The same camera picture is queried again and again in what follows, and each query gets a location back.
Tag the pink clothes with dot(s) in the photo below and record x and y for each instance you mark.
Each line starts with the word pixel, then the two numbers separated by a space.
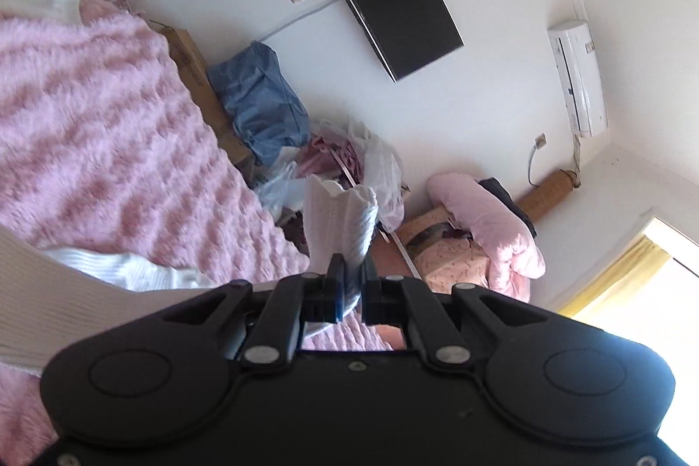
pixel 322 155

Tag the rolled bamboo mat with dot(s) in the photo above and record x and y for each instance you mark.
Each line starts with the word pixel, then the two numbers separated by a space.
pixel 546 193

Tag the pink fluffy blanket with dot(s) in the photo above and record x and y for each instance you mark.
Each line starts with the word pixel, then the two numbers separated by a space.
pixel 98 116

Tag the brown cardboard box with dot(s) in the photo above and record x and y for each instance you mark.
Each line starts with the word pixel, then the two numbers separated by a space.
pixel 191 62

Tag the small clear plastic bag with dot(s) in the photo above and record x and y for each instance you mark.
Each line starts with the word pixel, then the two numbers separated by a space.
pixel 278 187

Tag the wall socket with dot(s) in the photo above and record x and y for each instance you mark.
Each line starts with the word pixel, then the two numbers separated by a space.
pixel 539 140

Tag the black wall television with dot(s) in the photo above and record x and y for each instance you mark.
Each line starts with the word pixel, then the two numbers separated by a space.
pixel 393 2

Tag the white ribbed sweater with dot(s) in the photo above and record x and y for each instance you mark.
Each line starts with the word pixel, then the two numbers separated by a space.
pixel 338 220

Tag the yellow curtain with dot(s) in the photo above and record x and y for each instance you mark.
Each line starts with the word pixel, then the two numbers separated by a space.
pixel 617 275

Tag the pink patterned mattress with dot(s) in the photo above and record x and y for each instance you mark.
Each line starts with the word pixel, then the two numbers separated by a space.
pixel 437 264

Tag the bright window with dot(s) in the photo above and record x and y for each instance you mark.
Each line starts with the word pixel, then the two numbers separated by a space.
pixel 655 307

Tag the blue jeans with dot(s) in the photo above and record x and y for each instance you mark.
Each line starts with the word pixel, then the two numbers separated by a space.
pixel 256 100

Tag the pink quilted jacket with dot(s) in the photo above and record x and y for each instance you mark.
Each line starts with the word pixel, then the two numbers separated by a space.
pixel 475 209

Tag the white air conditioner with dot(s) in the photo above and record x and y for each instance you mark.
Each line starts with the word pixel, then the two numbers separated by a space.
pixel 579 78

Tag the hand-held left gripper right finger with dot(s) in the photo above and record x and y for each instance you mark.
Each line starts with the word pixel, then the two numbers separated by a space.
pixel 372 299

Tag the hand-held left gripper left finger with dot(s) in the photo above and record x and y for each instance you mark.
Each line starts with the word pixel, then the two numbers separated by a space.
pixel 337 294

